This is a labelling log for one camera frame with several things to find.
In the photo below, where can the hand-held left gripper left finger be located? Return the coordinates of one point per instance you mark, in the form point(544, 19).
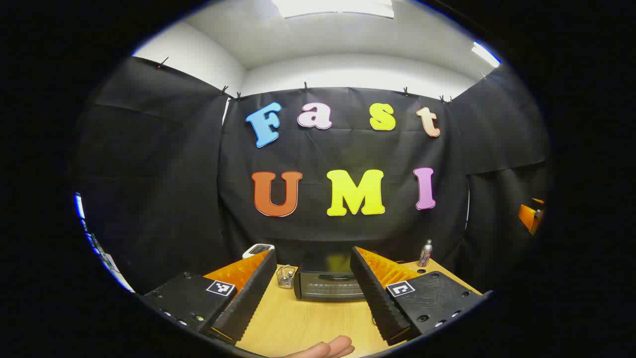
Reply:
point(251, 298)

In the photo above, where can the black electric oven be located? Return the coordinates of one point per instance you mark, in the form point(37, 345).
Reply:
point(328, 289)

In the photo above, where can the white toaster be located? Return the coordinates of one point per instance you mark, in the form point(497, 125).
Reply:
point(258, 248)

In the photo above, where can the black backdrop cloth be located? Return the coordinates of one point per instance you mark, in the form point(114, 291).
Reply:
point(174, 174)

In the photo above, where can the large ceiling light panel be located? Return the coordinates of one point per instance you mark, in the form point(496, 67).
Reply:
point(333, 7)

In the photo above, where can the small ceiling light panel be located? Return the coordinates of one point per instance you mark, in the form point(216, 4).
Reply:
point(486, 53)

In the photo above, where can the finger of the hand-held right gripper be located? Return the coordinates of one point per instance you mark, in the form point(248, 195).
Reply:
point(529, 215)

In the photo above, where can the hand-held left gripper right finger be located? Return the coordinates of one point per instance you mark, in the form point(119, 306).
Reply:
point(377, 298)

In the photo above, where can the silver drink can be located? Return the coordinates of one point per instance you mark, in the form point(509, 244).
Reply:
point(425, 254)

